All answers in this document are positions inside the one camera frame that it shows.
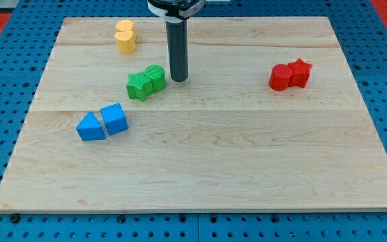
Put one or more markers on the red star block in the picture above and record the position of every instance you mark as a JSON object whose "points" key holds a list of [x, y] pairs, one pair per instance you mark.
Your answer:
{"points": [[301, 73]]}

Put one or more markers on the blue triangle block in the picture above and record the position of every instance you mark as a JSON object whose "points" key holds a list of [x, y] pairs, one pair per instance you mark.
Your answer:
{"points": [[90, 128]]}

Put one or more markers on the red cylinder block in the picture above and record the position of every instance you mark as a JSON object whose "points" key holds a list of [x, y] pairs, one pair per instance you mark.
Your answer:
{"points": [[280, 77]]}

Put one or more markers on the blue cube block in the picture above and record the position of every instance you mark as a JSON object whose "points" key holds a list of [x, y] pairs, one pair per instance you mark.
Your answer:
{"points": [[114, 118]]}

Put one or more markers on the light wooden board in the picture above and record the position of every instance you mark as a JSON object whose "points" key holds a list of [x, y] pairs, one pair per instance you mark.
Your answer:
{"points": [[222, 141]]}

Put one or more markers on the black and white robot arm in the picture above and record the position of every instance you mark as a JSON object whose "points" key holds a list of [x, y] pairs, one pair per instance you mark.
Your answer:
{"points": [[175, 11]]}

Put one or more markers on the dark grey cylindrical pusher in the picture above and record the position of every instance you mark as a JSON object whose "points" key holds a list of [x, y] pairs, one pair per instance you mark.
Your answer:
{"points": [[177, 49]]}

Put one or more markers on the green star block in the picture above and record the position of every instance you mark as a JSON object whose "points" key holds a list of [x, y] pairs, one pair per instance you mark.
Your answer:
{"points": [[139, 86]]}

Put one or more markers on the yellow heart block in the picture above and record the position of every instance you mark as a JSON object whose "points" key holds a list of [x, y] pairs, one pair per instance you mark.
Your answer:
{"points": [[125, 41]]}

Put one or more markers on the green cylinder block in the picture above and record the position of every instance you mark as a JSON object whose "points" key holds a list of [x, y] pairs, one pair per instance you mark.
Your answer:
{"points": [[156, 74]]}

